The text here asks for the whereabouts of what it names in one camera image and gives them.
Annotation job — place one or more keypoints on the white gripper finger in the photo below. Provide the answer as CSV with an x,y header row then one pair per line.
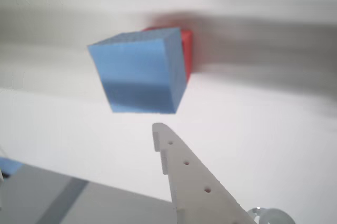
x,y
194,192

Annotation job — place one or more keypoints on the blue foam cube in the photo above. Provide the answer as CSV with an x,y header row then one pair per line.
x,y
137,73

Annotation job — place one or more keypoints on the red foam cube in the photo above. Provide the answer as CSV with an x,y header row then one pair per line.
x,y
187,50

